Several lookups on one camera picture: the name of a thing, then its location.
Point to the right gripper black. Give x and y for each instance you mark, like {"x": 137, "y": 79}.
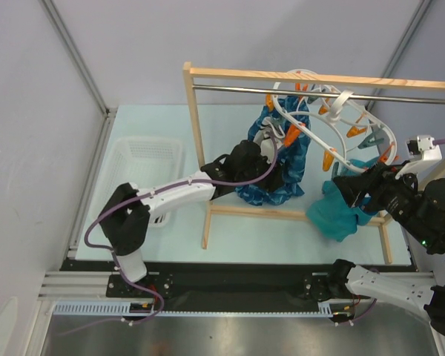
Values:
{"x": 361, "y": 188}

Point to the white round clip hanger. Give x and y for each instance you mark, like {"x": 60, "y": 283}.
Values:
{"x": 344, "y": 116}

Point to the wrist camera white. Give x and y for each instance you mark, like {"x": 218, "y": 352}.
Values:
{"x": 269, "y": 143}
{"x": 423, "y": 153}

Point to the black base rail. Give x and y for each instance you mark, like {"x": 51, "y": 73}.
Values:
{"x": 229, "y": 287}

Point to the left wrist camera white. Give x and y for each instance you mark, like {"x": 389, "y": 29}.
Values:
{"x": 269, "y": 143}

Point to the teal plain cloth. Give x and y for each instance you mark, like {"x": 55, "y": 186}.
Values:
{"x": 333, "y": 218}

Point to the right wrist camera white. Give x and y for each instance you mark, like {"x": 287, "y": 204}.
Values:
{"x": 423, "y": 153}

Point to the white sock black stripes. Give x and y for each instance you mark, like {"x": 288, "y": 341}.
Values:
{"x": 273, "y": 127}

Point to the wooden rack frame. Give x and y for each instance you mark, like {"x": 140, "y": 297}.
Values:
{"x": 190, "y": 73}

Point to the white plastic basket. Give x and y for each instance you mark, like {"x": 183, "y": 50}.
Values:
{"x": 144, "y": 161}

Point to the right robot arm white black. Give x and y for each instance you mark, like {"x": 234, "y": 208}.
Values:
{"x": 421, "y": 214}

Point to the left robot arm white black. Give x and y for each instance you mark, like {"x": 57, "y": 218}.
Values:
{"x": 128, "y": 213}

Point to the blue patterned cloth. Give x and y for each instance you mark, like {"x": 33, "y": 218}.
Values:
{"x": 292, "y": 160}

